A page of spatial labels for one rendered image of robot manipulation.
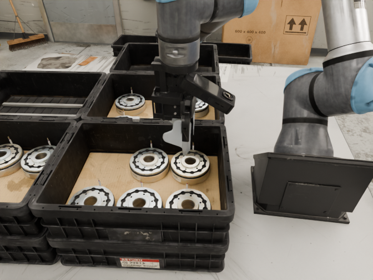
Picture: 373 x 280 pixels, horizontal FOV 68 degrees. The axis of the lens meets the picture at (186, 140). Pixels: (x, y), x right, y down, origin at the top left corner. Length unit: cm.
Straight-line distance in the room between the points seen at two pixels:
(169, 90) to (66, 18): 378
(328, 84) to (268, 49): 286
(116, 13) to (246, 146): 315
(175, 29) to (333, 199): 58
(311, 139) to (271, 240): 28
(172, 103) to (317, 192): 45
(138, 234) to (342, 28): 62
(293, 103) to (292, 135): 9
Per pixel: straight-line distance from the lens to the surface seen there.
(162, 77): 55
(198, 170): 71
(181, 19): 48
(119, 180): 75
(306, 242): 83
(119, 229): 61
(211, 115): 96
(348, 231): 90
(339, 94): 71
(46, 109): 111
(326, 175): 76
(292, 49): 361
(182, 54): 50
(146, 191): 67
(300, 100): 78
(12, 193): 82
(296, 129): 77
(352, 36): 73
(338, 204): 85
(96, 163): 81
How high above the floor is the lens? 136
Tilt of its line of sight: 39 degrees down
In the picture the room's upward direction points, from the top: straight up
